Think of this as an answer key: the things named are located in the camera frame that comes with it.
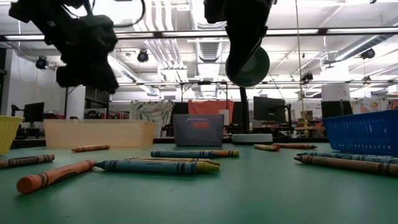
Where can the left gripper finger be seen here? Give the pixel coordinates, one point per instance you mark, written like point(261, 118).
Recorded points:
point(90, 77)

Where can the white desk lamp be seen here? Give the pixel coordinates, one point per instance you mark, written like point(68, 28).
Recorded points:
point(258, 71)

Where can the blue plastic basket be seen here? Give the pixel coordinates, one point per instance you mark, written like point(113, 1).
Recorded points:
point(360, 133)

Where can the rig light bar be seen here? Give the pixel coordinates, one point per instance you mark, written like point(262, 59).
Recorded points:
point(280, 32)

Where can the grey translucent bin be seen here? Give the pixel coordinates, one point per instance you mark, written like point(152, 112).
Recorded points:
point(186, 137)

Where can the brown crayon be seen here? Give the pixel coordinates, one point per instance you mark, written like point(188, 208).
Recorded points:
point(312, 147)
point(348, 165)
point(26, 160)

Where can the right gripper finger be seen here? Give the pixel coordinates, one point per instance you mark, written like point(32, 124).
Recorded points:
point(242, 46)

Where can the blue crayon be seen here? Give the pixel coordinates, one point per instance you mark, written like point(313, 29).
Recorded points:
point(185, 153)
point(342, 157)
point(147, 167)

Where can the orange crayon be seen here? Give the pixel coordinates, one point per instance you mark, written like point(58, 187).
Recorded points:
point(53, 176)
point(229, 153)
point(290, 146)
point(90, 148)

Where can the black monitor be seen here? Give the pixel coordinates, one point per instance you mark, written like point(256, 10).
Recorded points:
point(269, 110)
point(335, 110)
point(34, 112)

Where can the cardboard box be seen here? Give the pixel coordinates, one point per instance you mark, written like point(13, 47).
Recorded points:
point(306, 116)

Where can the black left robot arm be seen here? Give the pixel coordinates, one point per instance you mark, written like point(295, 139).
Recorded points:
point(28, 15)

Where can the yellow plastic basket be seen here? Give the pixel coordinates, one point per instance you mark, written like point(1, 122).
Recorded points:
point(7, 133)

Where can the grey painted cloth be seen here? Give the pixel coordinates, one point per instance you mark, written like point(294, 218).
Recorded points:
point(152, 116)

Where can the colourful patterned cloth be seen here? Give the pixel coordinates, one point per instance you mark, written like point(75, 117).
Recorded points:
point(373, 106)

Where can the black ceiling spotlight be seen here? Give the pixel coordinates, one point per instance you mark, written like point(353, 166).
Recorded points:
point(143, 57)
point(42, 63)
point(307, 77)
point(367, 54)

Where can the orange translucent bin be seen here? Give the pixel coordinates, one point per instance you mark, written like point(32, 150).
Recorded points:
point(93, 133)

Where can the red-orange cloth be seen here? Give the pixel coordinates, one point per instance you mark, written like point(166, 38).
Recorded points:
point(211, 107)

